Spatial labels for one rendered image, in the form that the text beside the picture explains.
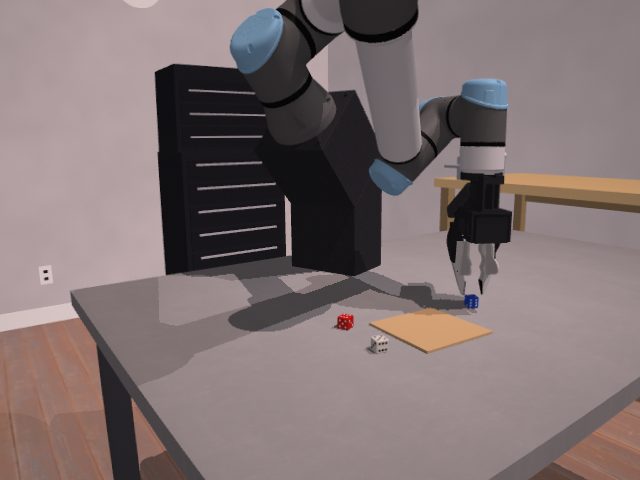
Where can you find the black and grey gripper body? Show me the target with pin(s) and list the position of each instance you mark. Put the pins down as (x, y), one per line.
(490, 225)

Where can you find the white die with black pips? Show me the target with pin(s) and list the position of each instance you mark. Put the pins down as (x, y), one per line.
(379, 344)

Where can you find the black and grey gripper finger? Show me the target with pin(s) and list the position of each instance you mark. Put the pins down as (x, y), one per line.
(488, 264)
(459, 255)

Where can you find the red die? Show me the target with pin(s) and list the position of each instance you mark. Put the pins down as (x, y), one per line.
(345, 321)

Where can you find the orange mat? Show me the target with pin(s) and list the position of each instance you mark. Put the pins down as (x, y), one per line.
(430, 330)

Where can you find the blue die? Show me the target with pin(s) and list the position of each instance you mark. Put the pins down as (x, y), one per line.
(471, 301)

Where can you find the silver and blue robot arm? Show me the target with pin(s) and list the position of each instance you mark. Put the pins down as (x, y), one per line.
(272, 48)

